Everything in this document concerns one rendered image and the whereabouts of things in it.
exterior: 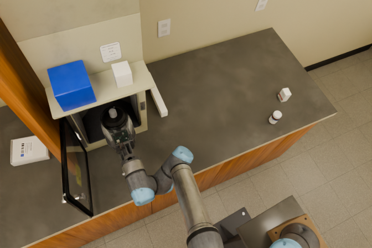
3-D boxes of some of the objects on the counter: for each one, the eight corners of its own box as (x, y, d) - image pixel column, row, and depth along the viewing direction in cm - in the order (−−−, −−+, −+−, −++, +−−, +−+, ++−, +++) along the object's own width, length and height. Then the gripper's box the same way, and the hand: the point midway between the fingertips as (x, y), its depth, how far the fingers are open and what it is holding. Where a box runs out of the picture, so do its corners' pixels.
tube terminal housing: (72, 110, 146) (0, -21, 79) (132, 91, 155) (113, -41, 88) (84, 153, 136) (15, 42, 69) (148, 129, 145) (140, 13, 78)
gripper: (150, 150, 102) (132, 104, 111) (108, 166, 98) (91, 117, 106) (151, 158, 109) (133, 114, 118) (111, 174, 105) (96, 127, 114)
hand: (115, 120), depth 114 cm, fingers closed on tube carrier, 9 cm apart
